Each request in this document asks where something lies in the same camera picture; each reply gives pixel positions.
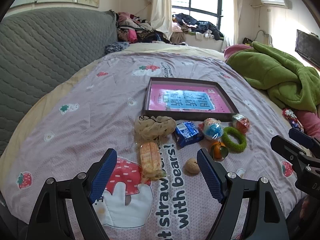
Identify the green fuzzy ring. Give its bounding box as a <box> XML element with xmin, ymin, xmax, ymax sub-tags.
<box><xmin>221</xmin><ymin>126</ymin><xmax>247</xmax><ymax>153</ymax></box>

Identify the orange tangerine with leaves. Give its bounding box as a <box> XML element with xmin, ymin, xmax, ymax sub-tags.
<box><xmin>209</xmin><ymin>141</ymin><xmax>229</xmax><ymax>161</ymax></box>

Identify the blue surprise egg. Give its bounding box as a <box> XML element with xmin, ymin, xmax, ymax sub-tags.
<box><xmin>198</xmin><ymin>118</ymin><xmax>223</xmax><ymax>141</ymax></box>

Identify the walnut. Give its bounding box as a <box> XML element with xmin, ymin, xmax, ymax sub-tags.
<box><xmin>184</xmin><ymin>158</ymin><xmax>200</xmax><ymax>174</ymax></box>

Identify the blue snack packet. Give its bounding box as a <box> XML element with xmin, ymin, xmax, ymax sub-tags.
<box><xmin>174</xmin><ymin>121</ymin><xmax>204</xmax><ymax>148</ymax></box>

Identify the cracker pack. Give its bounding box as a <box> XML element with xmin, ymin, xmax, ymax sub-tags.
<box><xmin>140</xmin><ymin>142</ymin><xmax>166</xmax><ymax>183</ymax></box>

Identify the beige scrunchie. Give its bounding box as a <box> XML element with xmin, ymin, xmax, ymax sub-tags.
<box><xmin>134</xmin><ymin>115</ymin><xmax>176</xmax><ymax>141</ymax></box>

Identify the pink pillow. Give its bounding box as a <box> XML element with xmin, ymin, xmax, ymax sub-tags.
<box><xmin>295</xmin><ymin>111</ymin><xmax>320</xmax><ymax>140</ymax></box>

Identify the candy wrappers pile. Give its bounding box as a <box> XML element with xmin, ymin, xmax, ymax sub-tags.
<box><xmin>283</xmin><ymin>108</ymin><xmax>304</xmax><ymax>133</ymax></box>

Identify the green fleece blanket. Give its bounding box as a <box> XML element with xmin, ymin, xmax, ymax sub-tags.
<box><xmin>225</xmin><ymin>41</ymin><xmax>319</xmax><ymax>113</ymax></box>

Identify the red surprise egg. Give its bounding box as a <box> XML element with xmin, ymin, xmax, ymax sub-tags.
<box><xmin>232</xmin><ymin>114</ymin><xmax>250</xmax><ymax>134</ymax></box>

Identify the dark shallow box tray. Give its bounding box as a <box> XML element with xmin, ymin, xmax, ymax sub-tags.
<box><xmin>143</xmin><ymin>77</ymin><xmax>239</xmax><ymax>122</ymax></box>

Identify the white air conditioner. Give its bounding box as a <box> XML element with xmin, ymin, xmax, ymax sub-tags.
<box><xmin>260</xmin><ymin>0</ymin><xmax>287</xmax><ymax>7</ymax></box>

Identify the pink strawberry bedsheet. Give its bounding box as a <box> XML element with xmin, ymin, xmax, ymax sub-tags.
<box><xmin>1</xmin><ymin>53</ymin><xmax>304</xmax><ymax>239</ymax></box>

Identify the clothes pile on windowsill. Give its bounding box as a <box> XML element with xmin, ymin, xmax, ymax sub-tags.
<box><xmin>172</xmin><ymin>13</ymin><xmax>225</xmax><ymax>41</ymax></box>

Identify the right cream curtain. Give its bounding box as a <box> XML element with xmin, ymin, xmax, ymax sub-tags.
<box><xmin>221</xmin><ymin>0</ymin><xmax>243</xmax><ymax>46</ymax></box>

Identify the cream curtain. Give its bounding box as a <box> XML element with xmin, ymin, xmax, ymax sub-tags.
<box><xmin>221</xmin><ymin>0</ymin><xmax>243</xmax><ymax>46</ymax></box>
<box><xmin>150</xmin><ymin>0</ymin><xmax>172</xmax><ymax>40</ymax></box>

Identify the grey quilted headboard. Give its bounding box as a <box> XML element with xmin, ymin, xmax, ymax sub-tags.
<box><xmin>1</xmin><ymin>8</ymin><xmax>117</xmax><ymax>150</ymax></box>

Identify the left cream curtain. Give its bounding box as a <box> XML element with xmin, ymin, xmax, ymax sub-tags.
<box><xmin>150</xmin><ymin>0</ymin><xmax>172</xmax><ymax>40</ymax></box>

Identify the dark patterned cloth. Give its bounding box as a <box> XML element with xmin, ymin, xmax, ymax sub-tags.
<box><xmin>104</xmin><ymin>42</ymin><xmax>130</xmax><ymax>55</ymax></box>

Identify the clothes pile by headboard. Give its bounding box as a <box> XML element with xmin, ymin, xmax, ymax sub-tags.
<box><xmin>116</xmin><ymin>12</ymin><xmax>171</xmax><ymax>44</ymax></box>

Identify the wall television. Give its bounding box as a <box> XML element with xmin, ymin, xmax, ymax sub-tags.
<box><xmin>295</xmin><ymin>30</ymin><xmax>320</xmax><ymax>69</ymax></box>

